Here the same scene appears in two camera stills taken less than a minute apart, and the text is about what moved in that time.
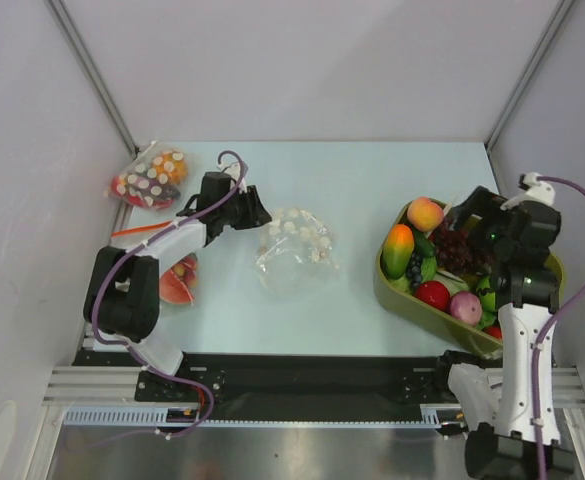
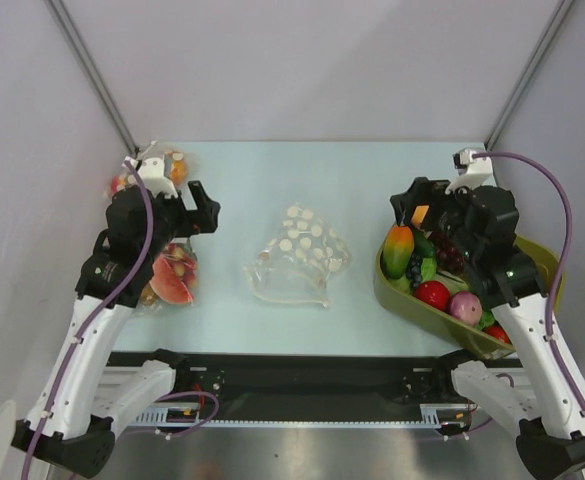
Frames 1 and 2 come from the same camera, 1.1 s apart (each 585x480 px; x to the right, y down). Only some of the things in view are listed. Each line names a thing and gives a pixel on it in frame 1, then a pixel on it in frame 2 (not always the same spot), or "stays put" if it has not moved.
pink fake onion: [466, 307] stays put
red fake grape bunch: [453, 248] stays put
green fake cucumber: [423, 245] stays put
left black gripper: [255, 214] to [204, 222]
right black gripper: [479, 211] to [426, 209]
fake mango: [398, 251] stays put
